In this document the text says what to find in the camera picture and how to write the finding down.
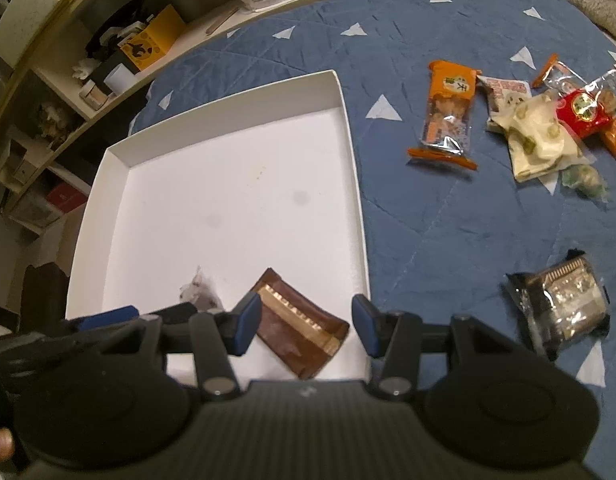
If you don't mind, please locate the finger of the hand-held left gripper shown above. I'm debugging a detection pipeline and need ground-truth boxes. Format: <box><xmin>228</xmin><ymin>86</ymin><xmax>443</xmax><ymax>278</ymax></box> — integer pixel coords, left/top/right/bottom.
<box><xmin>63</xmin><ymin>306</ymin><xmax>139</xmax><ymax>333</ymax></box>
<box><xmin>140</xmin><ymin>302</ymin><xmax>199</xmax><ymax>322</ymax></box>

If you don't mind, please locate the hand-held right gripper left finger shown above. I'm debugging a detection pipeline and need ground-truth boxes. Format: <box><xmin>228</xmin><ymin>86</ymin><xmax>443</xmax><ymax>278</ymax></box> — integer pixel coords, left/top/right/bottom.
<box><xmin>103</xmin><ymin>291</ymin><xmax>263</xmax><ymax>402</ymax></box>

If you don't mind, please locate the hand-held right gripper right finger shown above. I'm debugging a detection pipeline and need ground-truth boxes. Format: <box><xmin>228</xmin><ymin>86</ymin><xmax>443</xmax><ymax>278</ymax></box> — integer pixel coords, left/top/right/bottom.
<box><xmin>352</xmin><ymin>294</ymin><xmax>493</xmax><ymax>402</ymax></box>

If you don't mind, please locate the brown snack packet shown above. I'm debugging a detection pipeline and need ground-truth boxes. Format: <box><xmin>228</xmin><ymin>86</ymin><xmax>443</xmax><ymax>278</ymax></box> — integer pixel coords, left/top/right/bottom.
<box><xmin>248</xmin><ymin>268</ymin><xmax>351</xmax><ymax>380</ymax></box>

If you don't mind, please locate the white cardboard box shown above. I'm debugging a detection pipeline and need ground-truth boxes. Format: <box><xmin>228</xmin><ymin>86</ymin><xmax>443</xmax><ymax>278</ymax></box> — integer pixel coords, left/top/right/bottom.
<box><xmin>65</xmin><ymin>69</ymin><xmax>373</xmax><ymax>391</ymax></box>

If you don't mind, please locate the dark clear-window snack packet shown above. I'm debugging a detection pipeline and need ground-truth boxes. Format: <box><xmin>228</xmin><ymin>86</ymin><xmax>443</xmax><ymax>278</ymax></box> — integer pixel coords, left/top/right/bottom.
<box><xmin>505</xmin><ymin>249</ymin><xmax>611</xmax><ymax>361</ymax></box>

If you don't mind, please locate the orange clear snack packet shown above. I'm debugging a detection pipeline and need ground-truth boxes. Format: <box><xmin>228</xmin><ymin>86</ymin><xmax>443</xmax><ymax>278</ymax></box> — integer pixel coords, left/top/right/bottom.
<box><xmin>407</xmin><ymin>60</ymin><xmax>483</xmax><ymax>173</ymax></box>

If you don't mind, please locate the red snack packet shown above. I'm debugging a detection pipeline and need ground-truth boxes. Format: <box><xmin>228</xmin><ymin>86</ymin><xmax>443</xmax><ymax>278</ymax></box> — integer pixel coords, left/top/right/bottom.
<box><xmin>558</xmin><ymin>67</ymin><xmax>616</xmax><ymax>140</ymax></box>

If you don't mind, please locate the small grey wrapped candy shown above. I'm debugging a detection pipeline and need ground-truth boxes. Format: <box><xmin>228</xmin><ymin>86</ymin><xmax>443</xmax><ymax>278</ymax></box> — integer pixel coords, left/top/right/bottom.
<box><xmin>179</xmin><ymin>266</ymin><xmax>223</xmax><ymax>311</ymax></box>

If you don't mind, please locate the black chair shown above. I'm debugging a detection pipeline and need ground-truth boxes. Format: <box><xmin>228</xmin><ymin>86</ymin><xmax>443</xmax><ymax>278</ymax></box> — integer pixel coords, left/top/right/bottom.
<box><xmin>23</xmin><ymin>265</ymin><xmax>71</xmax><ymax>321</ymax></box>

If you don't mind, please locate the blue quilt with white triangles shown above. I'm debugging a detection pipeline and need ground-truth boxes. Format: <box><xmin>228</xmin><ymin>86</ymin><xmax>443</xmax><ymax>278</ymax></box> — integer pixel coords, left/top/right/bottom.
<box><xmin>130</xmin><ymin>0</ymin><xmax>616</xmax><ymax>480</ymax></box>

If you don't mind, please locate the red storage box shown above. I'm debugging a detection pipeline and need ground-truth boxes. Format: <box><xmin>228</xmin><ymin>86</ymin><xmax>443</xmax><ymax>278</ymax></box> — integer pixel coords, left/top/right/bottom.
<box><xmin>45</xmin><ymin>182</ymin><xmax>89</xmax><ymax>216</ymax></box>

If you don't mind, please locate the clear storage bin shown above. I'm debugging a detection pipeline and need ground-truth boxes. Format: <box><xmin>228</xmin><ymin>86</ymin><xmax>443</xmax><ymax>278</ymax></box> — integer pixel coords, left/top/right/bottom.
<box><xmin>8</xmin><ymin>195</ymin><xmax>64</xmax><ymax>233</ymax></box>

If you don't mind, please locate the pale figurine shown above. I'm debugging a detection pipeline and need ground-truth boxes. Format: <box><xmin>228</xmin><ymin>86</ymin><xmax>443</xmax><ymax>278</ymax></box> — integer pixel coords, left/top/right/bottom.
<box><xmin>30</xmin><ymin>100</ymin><xmax>69</xmax><ymax>136</ymax></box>

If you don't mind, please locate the small clear jar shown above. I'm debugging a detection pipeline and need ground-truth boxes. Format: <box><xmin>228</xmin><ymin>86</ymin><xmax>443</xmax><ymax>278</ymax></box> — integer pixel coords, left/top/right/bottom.
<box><xmin>79</xmin><ymin>80</ymin><xmax>105</xmax><ymax>108</ymax></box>

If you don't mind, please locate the white cylinder cup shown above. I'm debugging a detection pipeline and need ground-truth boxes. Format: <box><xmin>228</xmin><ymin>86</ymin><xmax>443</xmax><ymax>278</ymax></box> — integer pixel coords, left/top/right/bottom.
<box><xmin>104</xmin><ymin>62</ymin><xmax>136</xmax><ymax>96</ymax></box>

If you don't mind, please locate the cream green-print snack packet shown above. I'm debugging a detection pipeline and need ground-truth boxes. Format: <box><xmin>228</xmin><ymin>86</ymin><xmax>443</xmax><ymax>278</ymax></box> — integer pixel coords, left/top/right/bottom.
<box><xmin>490</xmin><ymin>95</ymin><xmax>596</xmax><ymax>196</ymax></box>

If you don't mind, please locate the white crumpled tissue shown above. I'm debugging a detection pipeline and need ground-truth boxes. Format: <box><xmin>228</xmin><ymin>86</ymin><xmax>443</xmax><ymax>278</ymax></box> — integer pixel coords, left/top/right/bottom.
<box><xmin>70</xmin><ymin>57</ymin><xmax>96</xmax><ymax>81</ymax></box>

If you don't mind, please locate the black box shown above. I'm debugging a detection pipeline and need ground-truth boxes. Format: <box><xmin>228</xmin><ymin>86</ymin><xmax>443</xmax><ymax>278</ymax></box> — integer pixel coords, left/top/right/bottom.
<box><xmin>90</xmin><ymin>55</ymin><xmax>134</xmax><ymax>96</ymax></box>

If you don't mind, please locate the green wrapped candy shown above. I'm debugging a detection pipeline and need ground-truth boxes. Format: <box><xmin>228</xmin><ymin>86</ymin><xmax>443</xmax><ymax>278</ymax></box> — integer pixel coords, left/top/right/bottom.
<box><xmin>560</xmin><ymin>162</ymin><xmax>611</xmax><ymax>205</ymax></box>

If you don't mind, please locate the white pink-print snack packet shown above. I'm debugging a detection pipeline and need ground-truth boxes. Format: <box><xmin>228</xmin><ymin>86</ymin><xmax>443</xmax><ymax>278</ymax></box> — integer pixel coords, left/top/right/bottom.
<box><xmin>476</xmin><ymin>75</ymin><xmax>532</xmax><ymax>133</ymax></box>

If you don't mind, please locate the yellow cardboard box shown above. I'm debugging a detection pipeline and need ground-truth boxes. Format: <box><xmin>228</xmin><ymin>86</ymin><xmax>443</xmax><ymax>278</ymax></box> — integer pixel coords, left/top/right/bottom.
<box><xmin>119</xmin><ymin>5</ymin><xmax>187</xmax><ymax>72</ymax></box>

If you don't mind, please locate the cream wooden shelf unit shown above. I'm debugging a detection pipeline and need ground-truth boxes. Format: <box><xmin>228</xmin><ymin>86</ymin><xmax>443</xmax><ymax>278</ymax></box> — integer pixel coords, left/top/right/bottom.
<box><xmin>0</xmin><ymin>0</ymin><xmax>543</xmax><ymax>236</ymax></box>

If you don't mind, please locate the black round bag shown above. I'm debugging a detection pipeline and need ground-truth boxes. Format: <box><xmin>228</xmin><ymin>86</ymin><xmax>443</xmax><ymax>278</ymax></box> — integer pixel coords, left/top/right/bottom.
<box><xmin>84</xmin><ymin>0</ymin><xmax>149</xmax><ymax>58</ymax></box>

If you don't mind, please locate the wooden stick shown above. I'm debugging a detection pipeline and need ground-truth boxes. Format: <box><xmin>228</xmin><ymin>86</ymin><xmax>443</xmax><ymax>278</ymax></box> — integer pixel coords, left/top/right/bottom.
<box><xmin>205</xmin><ymin>2</ymin><xmax>239</xmax><ymax>36</ymax></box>

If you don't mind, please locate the clear orange-edged snack packet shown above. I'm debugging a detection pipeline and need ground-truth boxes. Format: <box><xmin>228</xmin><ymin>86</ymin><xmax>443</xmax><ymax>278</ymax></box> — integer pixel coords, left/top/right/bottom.
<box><xmin>532</xmin><ymin>54</ymin><xmax>601</xmax><ymax>98</ymax></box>

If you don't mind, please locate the large white box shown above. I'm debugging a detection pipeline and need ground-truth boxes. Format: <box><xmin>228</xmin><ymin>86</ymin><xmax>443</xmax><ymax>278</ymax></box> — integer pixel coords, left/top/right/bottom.
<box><xmin>0</xmin><ymin>0</ymin><xmax>89</xmax><ymax>68</ymax></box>

